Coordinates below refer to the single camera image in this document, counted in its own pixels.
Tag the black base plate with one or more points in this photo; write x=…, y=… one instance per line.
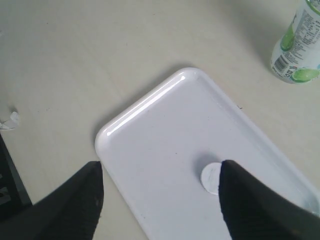
x=13, y=195

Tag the white paper scrap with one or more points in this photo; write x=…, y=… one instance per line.
x=12, y=123

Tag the white plastic tray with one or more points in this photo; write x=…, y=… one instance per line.
x=155, y=151

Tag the white bottle cap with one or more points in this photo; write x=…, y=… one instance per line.
x=210, y=177

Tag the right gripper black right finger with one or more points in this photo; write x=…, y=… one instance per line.
x=253, y=211

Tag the clear plastic drink bottle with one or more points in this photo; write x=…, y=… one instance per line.
x=295, y=58

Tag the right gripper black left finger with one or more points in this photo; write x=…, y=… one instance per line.
x=71, y=212

